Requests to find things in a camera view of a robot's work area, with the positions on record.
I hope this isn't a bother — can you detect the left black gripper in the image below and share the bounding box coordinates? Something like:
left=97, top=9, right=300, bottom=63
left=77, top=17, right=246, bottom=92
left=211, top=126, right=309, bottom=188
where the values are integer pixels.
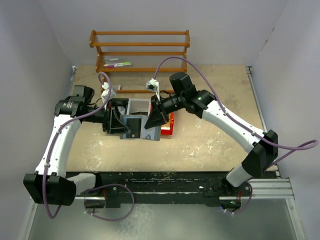
left=83, top=99, right=132, bottom=134

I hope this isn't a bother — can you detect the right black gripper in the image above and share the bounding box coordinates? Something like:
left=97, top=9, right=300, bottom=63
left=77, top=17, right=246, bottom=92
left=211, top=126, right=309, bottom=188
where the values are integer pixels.
left=145, top=93, right=186, bottom=129

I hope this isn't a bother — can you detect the grey card holder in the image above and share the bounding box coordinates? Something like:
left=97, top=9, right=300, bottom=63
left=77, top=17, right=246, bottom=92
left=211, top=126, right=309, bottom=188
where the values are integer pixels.
left=119, top=115, right=148, bottom=140

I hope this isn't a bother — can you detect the blue grey credit card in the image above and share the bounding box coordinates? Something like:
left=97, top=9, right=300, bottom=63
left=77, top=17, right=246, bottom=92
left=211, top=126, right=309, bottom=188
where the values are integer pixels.
left=139, top=122, right=161, bottom=141

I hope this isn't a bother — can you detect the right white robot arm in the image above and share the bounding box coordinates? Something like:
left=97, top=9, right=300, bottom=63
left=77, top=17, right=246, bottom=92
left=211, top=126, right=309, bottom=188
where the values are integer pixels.
left=144, top=72, right=278, bottom=196

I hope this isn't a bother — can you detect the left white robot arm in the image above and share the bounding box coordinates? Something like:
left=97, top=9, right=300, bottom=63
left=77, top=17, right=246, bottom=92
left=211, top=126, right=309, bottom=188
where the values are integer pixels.
left=23, top=85, right=107, bottom=206

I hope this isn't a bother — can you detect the black object in white bin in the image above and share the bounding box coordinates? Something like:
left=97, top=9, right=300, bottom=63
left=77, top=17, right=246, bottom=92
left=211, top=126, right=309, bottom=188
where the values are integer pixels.
left=131, top=111, right=148, bottom=116

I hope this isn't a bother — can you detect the red plastic bin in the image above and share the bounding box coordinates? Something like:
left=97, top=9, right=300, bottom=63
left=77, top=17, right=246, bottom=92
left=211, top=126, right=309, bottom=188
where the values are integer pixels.
left=161, top=112, right=175, bottom=136

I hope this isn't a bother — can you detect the crumpled plastic bag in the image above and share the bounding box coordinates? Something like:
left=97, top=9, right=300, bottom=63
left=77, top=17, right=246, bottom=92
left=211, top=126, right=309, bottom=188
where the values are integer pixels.
left=117, top=106, right=126, bottom=115

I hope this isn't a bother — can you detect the black plastic bin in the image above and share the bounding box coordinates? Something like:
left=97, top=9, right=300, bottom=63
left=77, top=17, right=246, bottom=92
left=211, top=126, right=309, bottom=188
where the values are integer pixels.
left=107, top=98, right=129, bottom=127

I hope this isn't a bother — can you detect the white plastic bin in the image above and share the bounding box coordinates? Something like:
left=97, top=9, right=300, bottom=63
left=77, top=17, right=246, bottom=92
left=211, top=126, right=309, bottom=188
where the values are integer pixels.
left=124, top=98, right=151, bottom=118

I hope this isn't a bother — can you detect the pink marker pen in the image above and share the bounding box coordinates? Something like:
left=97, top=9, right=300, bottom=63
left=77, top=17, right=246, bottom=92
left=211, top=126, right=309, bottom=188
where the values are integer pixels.
left=103, top=63, right=123, bottom=68

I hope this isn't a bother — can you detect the light green marker pen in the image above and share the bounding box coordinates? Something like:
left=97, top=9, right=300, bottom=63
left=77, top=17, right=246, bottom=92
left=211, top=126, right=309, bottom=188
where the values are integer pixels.
left=116, top=62, right=132, bottom=67

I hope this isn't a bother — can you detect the wooden slatted rack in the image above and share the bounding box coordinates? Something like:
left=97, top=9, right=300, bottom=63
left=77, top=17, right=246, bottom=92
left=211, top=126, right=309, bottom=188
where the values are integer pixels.
left=89, top=29, right=190, bottom=95

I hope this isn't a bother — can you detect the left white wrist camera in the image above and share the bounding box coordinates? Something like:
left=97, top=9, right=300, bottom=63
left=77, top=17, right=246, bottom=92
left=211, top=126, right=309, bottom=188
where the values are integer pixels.
left=101, top=82, right=117, bottom=102

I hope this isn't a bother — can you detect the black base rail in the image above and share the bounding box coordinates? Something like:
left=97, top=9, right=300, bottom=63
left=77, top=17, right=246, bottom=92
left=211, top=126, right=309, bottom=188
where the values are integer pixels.
left=80, top=171, right=252, bottom=208

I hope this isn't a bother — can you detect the aluminium frame rail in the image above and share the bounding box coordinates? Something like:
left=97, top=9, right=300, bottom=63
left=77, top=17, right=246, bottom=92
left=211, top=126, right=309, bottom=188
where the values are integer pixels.
left=74, top=177, right=296, bottom=201

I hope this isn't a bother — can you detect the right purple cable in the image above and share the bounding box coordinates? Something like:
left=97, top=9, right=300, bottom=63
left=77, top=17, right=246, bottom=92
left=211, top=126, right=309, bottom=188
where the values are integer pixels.
left=153, top=56, right=319, bottom=216

